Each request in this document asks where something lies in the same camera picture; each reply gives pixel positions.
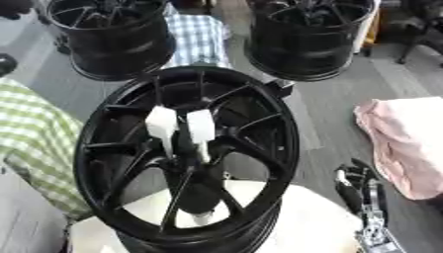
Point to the white pin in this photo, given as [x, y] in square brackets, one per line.
[201, 127]
[161, 124]

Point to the white round stand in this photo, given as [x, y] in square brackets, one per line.
[311, 224]

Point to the black spoked wheel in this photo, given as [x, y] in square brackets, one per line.
[123, 154]

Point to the blue white checked cloth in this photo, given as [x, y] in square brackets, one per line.
[198, 39]

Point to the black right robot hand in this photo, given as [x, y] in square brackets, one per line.
[353, 184]

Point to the green white checked cloth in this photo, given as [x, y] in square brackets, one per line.
[35, 145]

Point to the black wheel rim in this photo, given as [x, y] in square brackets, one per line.
[305, 42]
[115, 39]

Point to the pink cloth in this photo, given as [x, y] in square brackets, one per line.
[404, 145]

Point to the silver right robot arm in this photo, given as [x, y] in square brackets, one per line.
[376, 234]

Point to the black office chair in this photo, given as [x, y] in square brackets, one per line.
[416, 29]

